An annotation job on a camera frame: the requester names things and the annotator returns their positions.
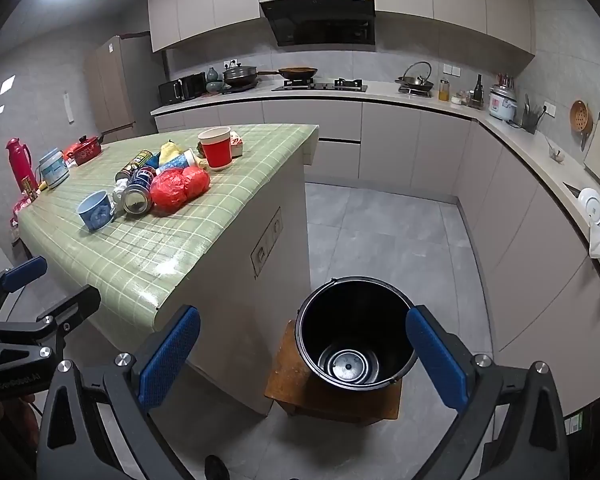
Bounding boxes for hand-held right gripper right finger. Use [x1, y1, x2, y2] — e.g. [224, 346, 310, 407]
[405, 306, 568, 480]

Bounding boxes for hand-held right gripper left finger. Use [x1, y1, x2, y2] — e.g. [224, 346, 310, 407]
[37, 304, 211, 480]

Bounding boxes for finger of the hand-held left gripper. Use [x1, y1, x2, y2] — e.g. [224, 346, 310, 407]
[0, 256, 48, 321]
[30, 285, 102, 361]

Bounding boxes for blue patterned paper cup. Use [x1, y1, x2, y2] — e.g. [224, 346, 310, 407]
[77, 190, 115, 232]

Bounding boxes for black plastic bucket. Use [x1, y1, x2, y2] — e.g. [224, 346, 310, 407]
[295, 275, 420, 392]

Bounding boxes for blue snack packet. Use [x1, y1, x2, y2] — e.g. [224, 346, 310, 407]
[122, 167, 156, 216]

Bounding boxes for red plastic bag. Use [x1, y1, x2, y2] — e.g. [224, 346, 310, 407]
[182, 166, 212, 198]
[150, 169, 188, 213]

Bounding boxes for red paper cup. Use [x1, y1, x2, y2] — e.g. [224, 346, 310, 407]
[197, 126, 233, 171]

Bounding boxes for red packet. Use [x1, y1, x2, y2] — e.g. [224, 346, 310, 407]
[11, 199, 35, 227]

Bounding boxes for white kitchen island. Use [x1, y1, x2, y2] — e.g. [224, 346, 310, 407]
[155, 137, 321, 418]

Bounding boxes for yellow black packet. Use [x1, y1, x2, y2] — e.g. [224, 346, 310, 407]
[22, 177, 48, 206]

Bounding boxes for green checked table cover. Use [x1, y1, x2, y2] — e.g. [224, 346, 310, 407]
[17, 123, 321, 318]

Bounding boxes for blue white round tin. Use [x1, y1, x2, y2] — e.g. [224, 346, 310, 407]
[37, 148, 71, 190]

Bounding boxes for red thermos flask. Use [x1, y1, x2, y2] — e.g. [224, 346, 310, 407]
[6, 137, 37, 196]

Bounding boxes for red enamel pot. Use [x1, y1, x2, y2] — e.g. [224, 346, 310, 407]
[62, 134, 105, 167]

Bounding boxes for dark can with yellow print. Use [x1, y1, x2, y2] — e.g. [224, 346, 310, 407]
[116, 149, 153, 181]

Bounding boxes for light blue paper cup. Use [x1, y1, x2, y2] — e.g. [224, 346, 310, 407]
[157, 150, 199, 176]

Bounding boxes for yellow plastic bag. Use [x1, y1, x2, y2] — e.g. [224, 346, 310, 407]
[159, 141, 183, 166]

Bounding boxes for beige refrigerator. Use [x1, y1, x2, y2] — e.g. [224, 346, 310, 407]
[82, 35, 156, 143]

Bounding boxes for white plate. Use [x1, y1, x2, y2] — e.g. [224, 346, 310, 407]
[577, 187, 600, 223]

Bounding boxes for beige kitchen counter cabinets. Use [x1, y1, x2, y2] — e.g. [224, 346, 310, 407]
[150, 80, 600, 421]

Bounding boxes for black microwave oven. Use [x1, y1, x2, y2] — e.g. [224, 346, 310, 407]
[158, 72, 207, 106]

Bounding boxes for dark utensil holder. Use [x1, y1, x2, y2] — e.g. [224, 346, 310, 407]
[522, 95, 541, 135]

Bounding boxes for white rice cooker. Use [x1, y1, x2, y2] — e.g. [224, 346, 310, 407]
[487, 84, 520, 123]

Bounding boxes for dark wok with lid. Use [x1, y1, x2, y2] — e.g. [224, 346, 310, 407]
[223, 65, 260, 88]

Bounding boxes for bamboo strainer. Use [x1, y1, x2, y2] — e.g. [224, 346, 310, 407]
[570, 100, 593, 133]

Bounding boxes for black gas stove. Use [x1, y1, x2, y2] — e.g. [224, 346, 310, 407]
[271, 78, 368, 93]

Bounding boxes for black frying pan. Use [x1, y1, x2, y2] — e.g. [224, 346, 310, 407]
[257, 66, 319, 81]

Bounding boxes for beige upper cabinets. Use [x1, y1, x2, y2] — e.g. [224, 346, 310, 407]
[146, 0, 537, 66]

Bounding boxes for black range hood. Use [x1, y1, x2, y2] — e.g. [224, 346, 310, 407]
[257, 0, 377, 47]

